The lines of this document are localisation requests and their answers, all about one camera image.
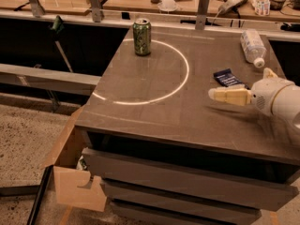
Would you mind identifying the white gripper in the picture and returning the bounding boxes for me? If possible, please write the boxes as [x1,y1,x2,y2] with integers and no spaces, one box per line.
[208,67,294,116]

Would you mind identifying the blue rxbar wrapper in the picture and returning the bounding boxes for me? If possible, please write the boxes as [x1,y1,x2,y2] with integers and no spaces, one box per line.
[213,68,248,89]

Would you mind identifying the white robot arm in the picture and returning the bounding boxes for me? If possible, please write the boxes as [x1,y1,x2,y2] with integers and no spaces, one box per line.
[208,67,300,147]

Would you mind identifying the clear plastic water bottle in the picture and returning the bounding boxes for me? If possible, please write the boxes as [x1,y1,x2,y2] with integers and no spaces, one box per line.
[240,29,266,68]

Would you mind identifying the colourful snack packet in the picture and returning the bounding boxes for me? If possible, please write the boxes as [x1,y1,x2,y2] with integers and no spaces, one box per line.
[251,0,270,16]

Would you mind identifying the grey power strip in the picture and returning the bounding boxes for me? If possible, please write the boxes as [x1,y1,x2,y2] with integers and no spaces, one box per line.
[218,0,248,15]

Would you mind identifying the black mesh cup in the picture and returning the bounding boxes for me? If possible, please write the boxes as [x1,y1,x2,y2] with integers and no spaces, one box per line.
[270,0,286,10]

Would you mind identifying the grey drawer cabinet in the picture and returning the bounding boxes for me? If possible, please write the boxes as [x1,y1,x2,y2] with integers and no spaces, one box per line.
[76,28,300,225]

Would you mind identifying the white bowl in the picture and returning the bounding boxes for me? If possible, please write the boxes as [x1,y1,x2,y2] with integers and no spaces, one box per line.
[157,0,178,12]

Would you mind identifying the green soda can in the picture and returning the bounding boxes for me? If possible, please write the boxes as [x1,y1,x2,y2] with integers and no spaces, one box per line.
[133,18,151,56]

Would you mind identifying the brown cardboard box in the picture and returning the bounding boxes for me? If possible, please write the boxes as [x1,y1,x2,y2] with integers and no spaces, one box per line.
[43,107,107,212]

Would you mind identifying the green handled tool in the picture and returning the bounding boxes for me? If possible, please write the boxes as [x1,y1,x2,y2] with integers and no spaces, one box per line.
[50,15,73,72]

